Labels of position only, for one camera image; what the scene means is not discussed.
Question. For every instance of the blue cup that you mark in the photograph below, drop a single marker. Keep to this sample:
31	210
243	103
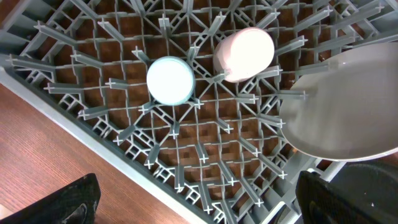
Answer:
170	80

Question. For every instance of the grey plastic dishwasher rack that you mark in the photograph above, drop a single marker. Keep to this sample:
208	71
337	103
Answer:
220	157

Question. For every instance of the grey ceramic plate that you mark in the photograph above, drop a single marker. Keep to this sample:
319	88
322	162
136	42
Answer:
349	112

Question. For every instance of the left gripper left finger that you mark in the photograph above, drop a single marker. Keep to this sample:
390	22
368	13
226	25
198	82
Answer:
76	202

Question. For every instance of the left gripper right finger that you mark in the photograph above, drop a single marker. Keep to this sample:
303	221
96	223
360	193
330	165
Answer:
322	203

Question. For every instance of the pink cup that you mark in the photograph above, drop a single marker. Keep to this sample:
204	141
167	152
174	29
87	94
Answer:
244	54

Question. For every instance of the round black serving tray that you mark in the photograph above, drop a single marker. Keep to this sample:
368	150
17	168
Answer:
371	184

